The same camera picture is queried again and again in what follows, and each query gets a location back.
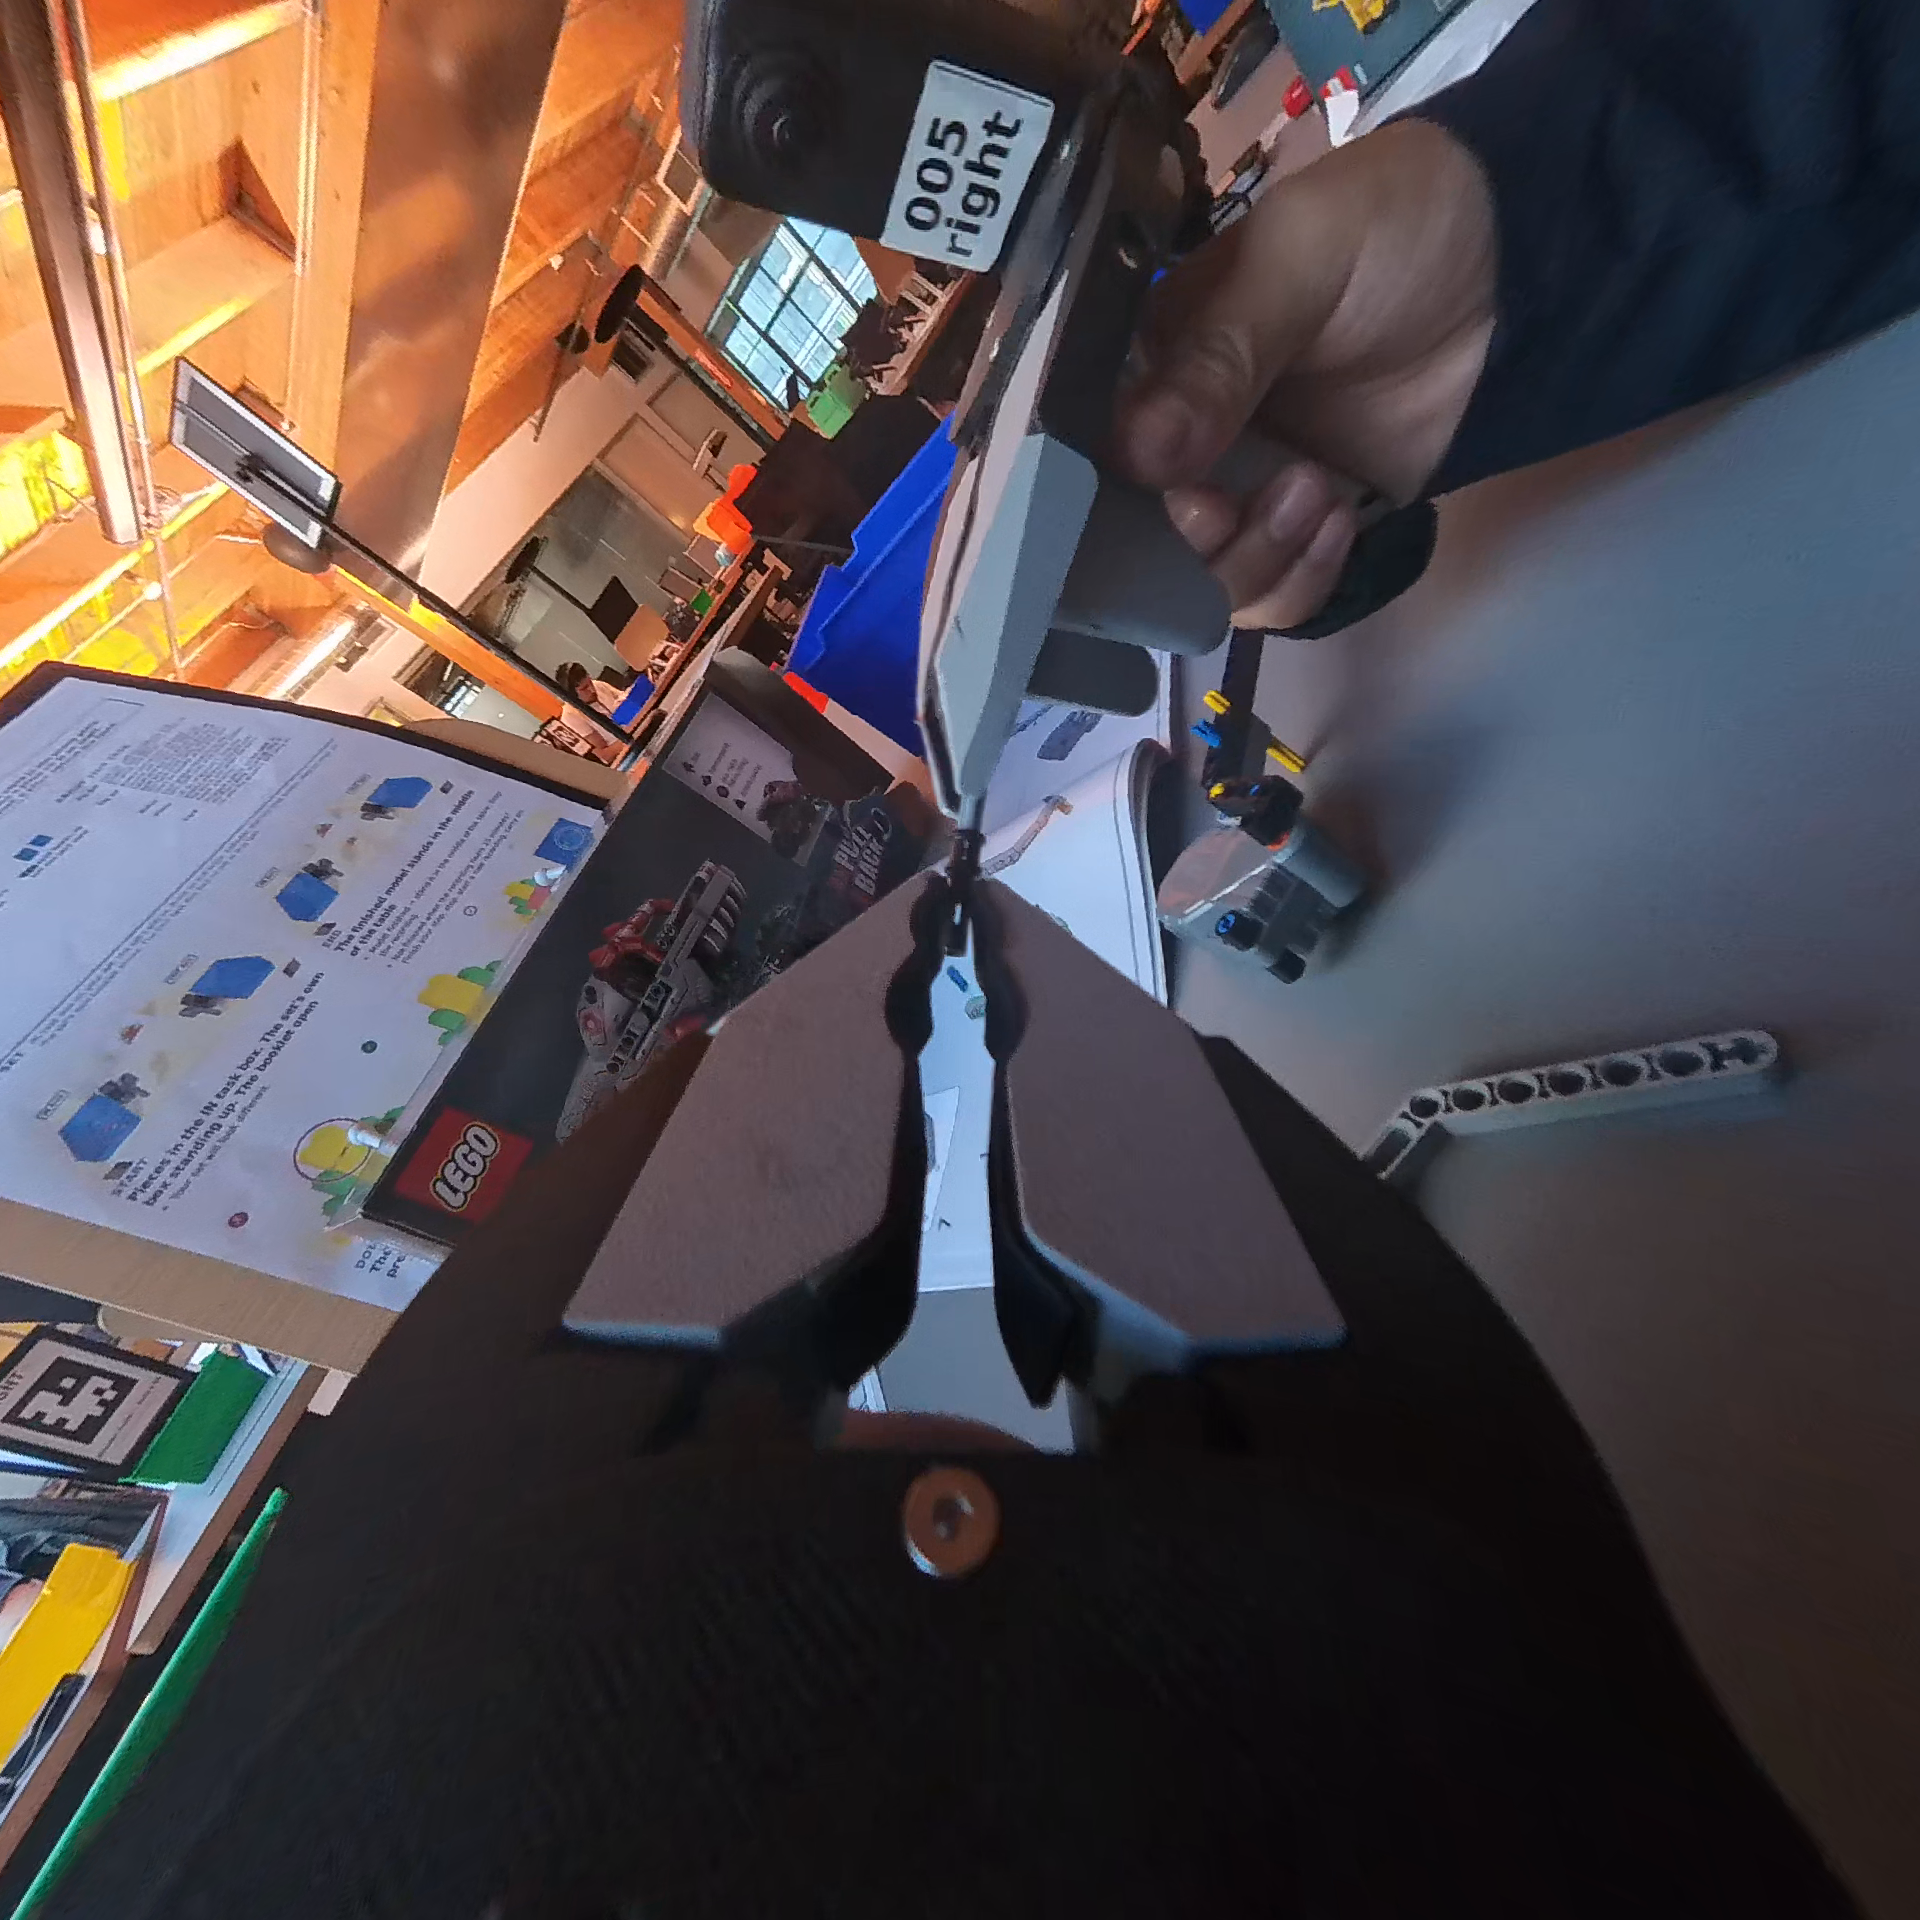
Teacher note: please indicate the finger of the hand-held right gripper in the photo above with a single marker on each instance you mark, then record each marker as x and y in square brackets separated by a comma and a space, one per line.
[933, 658]
[1011, 571]

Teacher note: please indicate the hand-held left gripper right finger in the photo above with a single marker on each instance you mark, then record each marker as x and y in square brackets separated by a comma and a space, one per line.
[1156, 1172]

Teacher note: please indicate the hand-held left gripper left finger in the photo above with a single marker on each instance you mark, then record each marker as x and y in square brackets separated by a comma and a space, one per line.
[751, 1172]

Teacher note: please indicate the black lego pin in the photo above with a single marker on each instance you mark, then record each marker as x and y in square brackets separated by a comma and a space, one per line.
[956, 906]

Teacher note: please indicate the person's right forearm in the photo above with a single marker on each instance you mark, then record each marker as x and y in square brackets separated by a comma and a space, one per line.
[1725, 226]

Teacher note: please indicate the black lego set box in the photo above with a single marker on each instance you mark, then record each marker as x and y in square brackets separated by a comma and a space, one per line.
[657, 932]

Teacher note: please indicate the grey lego motor assembly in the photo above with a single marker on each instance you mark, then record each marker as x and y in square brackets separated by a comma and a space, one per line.
[1262, 882]

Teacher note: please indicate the grey lego beam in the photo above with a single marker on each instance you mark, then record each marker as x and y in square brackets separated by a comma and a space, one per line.
[1576, 1091]

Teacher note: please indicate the person's right hand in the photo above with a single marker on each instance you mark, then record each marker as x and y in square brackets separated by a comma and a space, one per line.
[1335, 312]

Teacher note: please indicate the blue plastic bin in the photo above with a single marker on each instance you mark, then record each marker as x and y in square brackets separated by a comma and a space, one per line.
[879, 598]

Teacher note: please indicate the large window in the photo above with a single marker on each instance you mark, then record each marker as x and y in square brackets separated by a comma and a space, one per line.
[797, 307]

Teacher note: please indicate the small green bin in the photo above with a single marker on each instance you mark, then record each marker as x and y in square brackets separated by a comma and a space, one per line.
[836, 404]

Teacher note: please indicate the white instruction booklet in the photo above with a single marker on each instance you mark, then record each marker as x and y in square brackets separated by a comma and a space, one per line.
[1080, 857]

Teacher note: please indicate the orange chair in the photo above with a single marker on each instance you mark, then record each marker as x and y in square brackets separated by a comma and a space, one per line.
[732, 512]

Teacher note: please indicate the white paper note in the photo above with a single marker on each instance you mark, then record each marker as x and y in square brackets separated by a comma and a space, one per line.
[395, 1268]

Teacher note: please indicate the dark printed box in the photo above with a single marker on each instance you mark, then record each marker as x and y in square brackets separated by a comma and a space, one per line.
[1346, 32]

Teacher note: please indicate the wooden board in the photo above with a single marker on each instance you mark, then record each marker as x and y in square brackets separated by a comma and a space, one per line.
[181, 1291]

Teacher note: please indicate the printed instruction sign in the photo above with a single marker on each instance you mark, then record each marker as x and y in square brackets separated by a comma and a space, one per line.
[195, 932]

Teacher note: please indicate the hanging ceiling panel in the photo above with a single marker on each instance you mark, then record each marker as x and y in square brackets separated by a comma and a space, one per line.
[254, 451]

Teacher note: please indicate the black and white marker card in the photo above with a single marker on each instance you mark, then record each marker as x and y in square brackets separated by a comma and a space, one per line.
[68, 1395]

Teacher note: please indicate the green plastic bin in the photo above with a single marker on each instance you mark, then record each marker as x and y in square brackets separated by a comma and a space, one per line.
[151, 1710]

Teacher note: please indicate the yellow packet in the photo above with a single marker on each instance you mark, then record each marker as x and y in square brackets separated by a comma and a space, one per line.
[52, 1648]

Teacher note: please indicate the ceiling light rail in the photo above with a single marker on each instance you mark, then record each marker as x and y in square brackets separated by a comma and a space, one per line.
[80, 268]

